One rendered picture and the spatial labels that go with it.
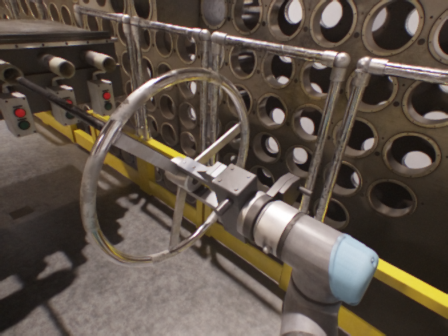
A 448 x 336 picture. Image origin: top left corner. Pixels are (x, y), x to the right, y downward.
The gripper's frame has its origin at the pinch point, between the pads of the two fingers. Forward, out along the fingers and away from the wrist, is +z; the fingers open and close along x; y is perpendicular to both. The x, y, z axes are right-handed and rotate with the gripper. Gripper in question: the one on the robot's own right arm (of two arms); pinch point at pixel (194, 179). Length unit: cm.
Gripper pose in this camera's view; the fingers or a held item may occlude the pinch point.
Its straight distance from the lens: 54.3
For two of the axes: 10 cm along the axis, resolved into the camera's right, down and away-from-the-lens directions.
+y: -6.5, 6.0, -4.7
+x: 1.5, 7.1, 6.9
